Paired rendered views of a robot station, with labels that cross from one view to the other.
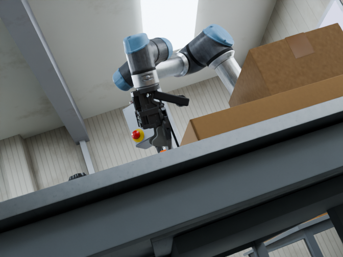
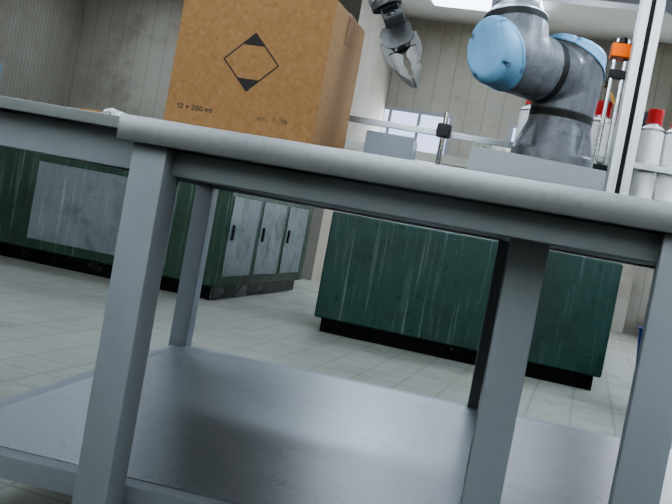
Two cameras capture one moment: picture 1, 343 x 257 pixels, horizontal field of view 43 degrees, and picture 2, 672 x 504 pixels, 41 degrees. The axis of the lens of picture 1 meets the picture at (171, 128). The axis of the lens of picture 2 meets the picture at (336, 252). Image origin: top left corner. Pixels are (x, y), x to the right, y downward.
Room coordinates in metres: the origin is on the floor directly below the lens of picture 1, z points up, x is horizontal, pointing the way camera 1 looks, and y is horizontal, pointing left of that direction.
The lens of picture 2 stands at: (2.00, -1.88, 0.73)
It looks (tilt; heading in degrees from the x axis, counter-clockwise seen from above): 2 degrees down; 114
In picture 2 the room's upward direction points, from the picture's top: 10 degrees clockwise
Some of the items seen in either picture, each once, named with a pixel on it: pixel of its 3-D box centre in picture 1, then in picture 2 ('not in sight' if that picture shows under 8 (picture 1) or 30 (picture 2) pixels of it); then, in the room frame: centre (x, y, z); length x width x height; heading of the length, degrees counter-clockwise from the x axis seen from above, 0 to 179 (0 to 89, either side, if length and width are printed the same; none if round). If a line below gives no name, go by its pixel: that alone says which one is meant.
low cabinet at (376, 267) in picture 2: not in sight; (476, 292); (0.42, 4.23, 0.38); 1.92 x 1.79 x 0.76; 99
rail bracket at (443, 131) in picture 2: not in sight; (440, 151); (1.38, -0.02, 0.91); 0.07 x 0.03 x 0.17; 105
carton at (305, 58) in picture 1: (299, 109); (268, 74); (1.10, -0.33, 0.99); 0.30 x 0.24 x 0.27; 10
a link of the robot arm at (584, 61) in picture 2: not in sight; (567, 76); (1.66, -0.23, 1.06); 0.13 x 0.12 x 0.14; 55
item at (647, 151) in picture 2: not in sight; (647, 156); (1.79, 0.16, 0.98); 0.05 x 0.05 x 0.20
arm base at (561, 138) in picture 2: not in sight; (555, 140); (1.66, -0.22, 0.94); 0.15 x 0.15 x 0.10
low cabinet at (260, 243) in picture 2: not in sight; (163, 223); (-2.26, 4.20, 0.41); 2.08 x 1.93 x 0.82; 100
